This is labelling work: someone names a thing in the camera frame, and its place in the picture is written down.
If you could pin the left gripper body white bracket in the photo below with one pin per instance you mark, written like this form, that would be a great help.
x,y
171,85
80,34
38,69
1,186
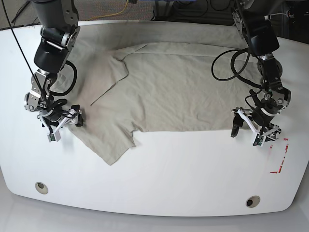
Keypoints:
x,y
271,132

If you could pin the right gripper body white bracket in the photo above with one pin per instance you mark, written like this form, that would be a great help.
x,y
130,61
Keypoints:
x,y
55,120

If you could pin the beige t-shirt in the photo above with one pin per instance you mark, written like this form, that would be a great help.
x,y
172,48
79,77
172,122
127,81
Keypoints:
x,y
152,76

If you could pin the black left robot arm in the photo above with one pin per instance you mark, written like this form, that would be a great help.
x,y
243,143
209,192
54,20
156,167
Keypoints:
x,y
253,24

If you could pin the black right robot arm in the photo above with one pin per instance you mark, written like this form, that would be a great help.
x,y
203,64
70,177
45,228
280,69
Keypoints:
x,y
59,20

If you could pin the red tape rectangle marking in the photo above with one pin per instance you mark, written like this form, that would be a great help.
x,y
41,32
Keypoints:
x,y
278,152

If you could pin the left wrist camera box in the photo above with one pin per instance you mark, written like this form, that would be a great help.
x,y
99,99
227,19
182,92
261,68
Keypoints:
x,y
258,140

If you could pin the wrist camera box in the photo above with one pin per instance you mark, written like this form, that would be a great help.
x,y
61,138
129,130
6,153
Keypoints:
x,y
258,140
54,137

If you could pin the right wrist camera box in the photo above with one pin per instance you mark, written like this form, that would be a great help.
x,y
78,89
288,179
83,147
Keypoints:
x,y
54,137

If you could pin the left table cable grommet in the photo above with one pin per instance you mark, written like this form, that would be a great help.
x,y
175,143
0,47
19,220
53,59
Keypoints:
x,y
41,188

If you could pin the table cable grommet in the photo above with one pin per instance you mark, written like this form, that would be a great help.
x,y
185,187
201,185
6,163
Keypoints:
x,y
41,188
253,201

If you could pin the right table cable grommet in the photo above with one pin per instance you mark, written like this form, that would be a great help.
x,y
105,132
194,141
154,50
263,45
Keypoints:
x,y
253,201

